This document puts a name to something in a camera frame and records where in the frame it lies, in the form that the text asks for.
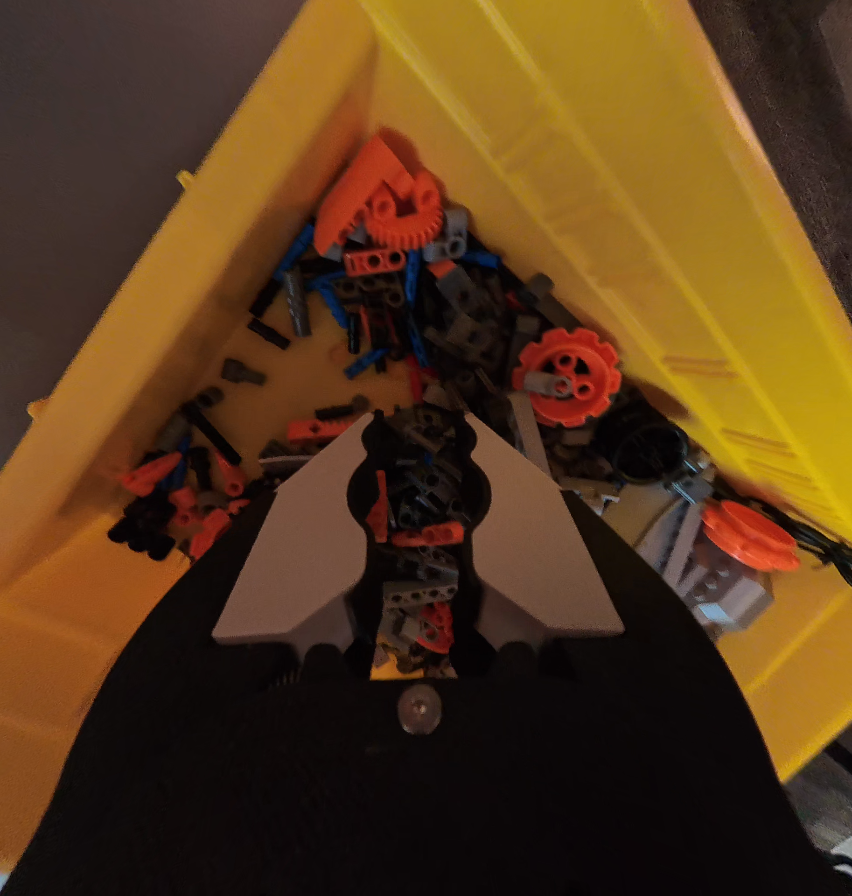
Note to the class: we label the yellow plastic bin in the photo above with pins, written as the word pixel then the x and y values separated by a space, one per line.
pixel 608 140

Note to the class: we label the black rubber wheel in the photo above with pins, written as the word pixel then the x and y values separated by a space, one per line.
pixel 625 448

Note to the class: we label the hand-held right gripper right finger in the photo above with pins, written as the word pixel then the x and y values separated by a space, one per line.
pixel 545 560

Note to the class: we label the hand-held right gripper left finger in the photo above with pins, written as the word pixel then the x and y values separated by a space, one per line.
pixel 300 560

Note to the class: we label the grey motor brick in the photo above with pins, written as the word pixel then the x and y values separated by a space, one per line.
pixel 720 595

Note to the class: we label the pile of building bricks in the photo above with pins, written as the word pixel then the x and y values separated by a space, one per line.
pixel 454 329

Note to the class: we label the orange bevel gear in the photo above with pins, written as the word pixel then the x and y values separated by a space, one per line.
pixel 405 224

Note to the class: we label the orange gear wheel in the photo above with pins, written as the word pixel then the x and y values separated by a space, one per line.
pixel 748 535
pixel 573 406

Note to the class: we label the orange curved panel brick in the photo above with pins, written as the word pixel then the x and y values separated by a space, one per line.
pixel 349 196

